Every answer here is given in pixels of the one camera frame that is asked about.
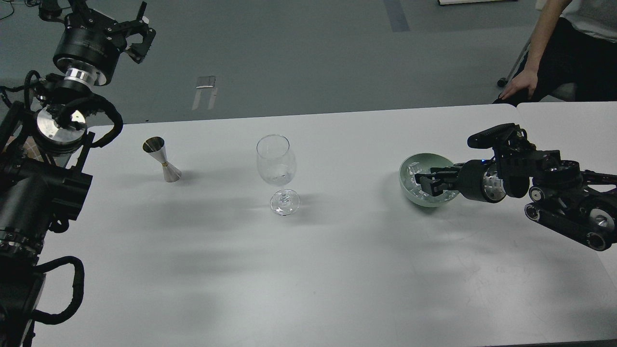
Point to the clear wine glass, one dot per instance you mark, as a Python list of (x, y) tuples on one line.
[(276, 165)]

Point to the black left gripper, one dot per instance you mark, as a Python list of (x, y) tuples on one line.
[(97, 44)]

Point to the person's bare hand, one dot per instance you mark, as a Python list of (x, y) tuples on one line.
[(523, 85)]

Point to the seated person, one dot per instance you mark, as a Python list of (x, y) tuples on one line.
[(574, 41)]

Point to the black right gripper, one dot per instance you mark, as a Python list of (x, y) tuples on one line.
[(475, 180)]

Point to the silver metal jigger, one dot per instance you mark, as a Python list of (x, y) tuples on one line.
[(155, 147)]

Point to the pile of clear ice cubes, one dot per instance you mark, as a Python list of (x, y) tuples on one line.
[(417, 194)]

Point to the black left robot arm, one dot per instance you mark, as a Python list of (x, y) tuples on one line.
[(43, 191)]

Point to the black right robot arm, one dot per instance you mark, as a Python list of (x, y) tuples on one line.
[(562, 195)]

